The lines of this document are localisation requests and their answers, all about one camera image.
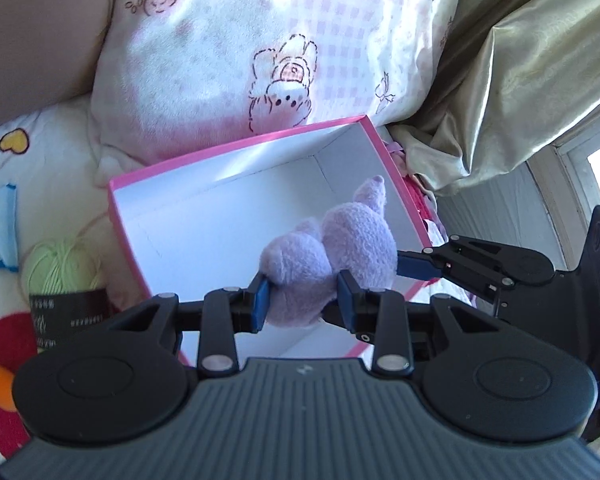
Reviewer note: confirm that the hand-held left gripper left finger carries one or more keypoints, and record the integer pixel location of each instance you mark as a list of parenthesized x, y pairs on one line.
[(262, 305)]

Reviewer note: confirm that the purple plush toy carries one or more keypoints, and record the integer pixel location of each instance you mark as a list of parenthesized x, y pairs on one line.
[(350, 240)]

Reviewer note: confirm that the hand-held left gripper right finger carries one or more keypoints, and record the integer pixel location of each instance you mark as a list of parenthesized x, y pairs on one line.
[(345, 295)]

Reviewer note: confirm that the pink cardboard box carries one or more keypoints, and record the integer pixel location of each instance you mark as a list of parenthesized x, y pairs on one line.
[(220, 210)]

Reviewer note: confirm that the brown cushion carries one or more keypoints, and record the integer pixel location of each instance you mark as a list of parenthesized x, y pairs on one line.
[(30, 25)]

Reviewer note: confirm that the printed bear blanket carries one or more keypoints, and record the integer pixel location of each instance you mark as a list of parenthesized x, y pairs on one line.
[(55, 160)]

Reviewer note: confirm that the pink white printed pillow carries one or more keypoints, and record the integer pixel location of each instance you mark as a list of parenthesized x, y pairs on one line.
[(220, 50)]

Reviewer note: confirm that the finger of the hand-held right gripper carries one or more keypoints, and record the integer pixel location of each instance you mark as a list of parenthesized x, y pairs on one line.
[(417, 264), (485, 290)]

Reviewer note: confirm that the gold satin curtain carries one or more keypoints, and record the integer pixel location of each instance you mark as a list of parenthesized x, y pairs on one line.
[(530, 60)]

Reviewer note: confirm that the green yarn ball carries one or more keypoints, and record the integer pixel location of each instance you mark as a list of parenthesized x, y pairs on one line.
[(60, 265)]

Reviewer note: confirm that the white window frame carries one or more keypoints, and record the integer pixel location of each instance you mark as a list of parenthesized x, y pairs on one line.
[(565, 160)]

